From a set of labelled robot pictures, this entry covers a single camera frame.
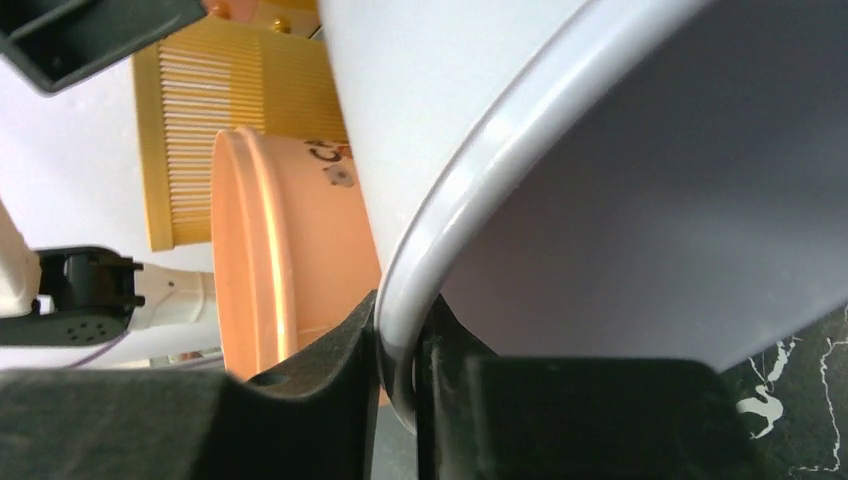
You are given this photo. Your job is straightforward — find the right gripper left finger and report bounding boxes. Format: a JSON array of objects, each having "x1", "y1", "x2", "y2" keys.
[{"x1": 1, "y1": 294, "x2": 378, "y2": 479}]

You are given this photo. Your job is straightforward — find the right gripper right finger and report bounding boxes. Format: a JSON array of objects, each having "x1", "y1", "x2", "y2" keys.
[{"x1": 414, "y1": 299, "x2": 762, "y2": 479}]

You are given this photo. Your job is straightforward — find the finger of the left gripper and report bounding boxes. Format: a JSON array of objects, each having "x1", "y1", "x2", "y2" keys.
[{"x1": 1, "y1": 0, "x2": 207, "y2": 95}]

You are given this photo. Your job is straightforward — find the orange round plastic bucket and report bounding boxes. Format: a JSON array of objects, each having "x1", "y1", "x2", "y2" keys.
[{"x1": 210, "y1": 127, "x2": 381, "y2": 380}]

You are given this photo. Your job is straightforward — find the light grey round bucket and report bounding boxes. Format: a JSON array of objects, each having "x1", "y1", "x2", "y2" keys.
[{"x1": 319, "y1": 1, "x2": 847, "y2": 428}]

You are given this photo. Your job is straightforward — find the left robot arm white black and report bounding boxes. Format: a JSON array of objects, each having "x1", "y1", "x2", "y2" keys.
[{"x1": 1, "y1": 1, "x2": 218, "y2": 364}]

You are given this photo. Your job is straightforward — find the yellow mesh basket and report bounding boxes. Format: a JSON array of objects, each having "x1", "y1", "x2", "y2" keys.
[{"x1": 131, "y1": 1, "x2": 347, "y2": 251}]

